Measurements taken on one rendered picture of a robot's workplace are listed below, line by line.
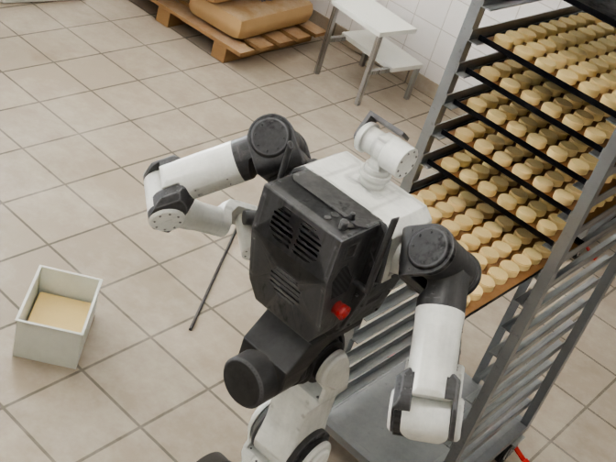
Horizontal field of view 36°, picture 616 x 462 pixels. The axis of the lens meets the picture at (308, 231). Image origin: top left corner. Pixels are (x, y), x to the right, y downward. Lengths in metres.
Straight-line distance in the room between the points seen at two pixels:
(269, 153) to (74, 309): 1.65
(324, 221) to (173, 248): 2.18
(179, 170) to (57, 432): 1.31
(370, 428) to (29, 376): 1.11
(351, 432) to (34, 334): 1.06
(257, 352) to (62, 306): 1.53
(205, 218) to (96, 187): 2.04
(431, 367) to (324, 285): 0.24
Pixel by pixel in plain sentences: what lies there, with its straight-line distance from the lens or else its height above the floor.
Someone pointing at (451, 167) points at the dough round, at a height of 1.15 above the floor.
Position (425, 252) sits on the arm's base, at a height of 1.38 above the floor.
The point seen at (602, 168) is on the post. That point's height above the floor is 1.38.
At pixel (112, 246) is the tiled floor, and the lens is 3.81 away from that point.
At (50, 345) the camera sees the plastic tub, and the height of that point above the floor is 0.08.
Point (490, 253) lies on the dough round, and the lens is 2.42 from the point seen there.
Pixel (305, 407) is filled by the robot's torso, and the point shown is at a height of 0.79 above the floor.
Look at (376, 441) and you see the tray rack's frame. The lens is 3.12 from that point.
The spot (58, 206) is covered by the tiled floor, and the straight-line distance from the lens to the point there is 3.97.
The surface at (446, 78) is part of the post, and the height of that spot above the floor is 1.37.
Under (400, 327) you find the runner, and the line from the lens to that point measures 3.15.
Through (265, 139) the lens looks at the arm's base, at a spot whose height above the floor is 1.38.
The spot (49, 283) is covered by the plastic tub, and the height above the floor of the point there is 0.09.
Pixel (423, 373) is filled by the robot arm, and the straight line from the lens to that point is 1.69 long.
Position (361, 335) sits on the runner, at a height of 0.50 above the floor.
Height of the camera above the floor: 2.29
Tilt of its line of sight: 33 degrees down
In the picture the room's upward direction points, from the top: 18 degrees clockwise
